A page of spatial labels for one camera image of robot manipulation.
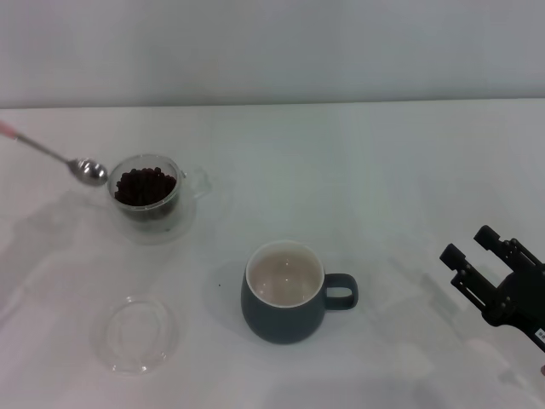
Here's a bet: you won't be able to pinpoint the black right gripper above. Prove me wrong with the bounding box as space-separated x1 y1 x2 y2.
439 224 545 353

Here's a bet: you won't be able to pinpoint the dark teal ceramic mug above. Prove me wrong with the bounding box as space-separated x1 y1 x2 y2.
241 240 359 345

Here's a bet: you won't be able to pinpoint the pink handled metal spoon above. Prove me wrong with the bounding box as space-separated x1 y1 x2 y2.
0 120 110 187

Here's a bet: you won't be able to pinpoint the glass saucer under cup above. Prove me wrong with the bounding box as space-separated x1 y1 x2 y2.
101 193 201 246

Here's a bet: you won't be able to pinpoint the clear glass cup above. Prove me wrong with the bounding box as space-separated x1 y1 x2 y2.
106 153 213 231

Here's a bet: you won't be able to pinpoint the coffee beans pile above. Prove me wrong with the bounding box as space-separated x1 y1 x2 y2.
114 166 178 206

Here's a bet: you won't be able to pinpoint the small clear glass dish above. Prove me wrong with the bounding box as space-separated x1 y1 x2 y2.
93 294 181 377

